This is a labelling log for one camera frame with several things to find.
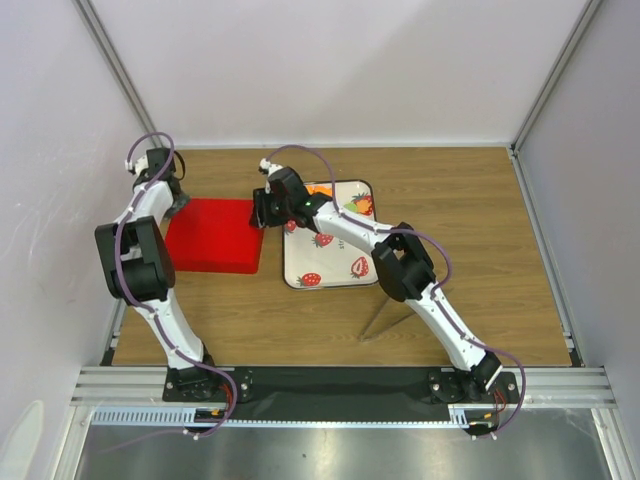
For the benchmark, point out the aluminium frame rail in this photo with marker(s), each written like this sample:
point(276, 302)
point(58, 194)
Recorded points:
point(546, 387)

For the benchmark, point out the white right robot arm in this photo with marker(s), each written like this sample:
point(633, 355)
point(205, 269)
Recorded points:
point(403, 267)

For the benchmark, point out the metal tongs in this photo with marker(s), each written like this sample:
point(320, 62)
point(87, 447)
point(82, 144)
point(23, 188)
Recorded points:
point(386, 317)

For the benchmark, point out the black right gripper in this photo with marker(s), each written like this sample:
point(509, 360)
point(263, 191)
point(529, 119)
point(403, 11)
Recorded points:
point(260, 217)

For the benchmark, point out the red box lid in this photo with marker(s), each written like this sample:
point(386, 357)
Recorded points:
point(214, 236)

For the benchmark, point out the white strawberry print tray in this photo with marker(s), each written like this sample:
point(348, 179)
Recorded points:
point(317, 260)

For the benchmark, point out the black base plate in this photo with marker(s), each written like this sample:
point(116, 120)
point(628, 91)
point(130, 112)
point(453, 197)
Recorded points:
point(361, 394)

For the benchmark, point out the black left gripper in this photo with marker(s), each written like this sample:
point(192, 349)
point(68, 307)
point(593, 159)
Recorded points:
point(169, 214)

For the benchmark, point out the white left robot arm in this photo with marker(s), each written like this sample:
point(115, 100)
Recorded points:
point(137, 269)

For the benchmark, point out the orange fish shaped cookie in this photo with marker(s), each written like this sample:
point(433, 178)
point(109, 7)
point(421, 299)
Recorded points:
point(312, 189)

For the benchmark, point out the white slotted cable duct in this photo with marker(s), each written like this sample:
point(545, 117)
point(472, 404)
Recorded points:
point(185, 417)

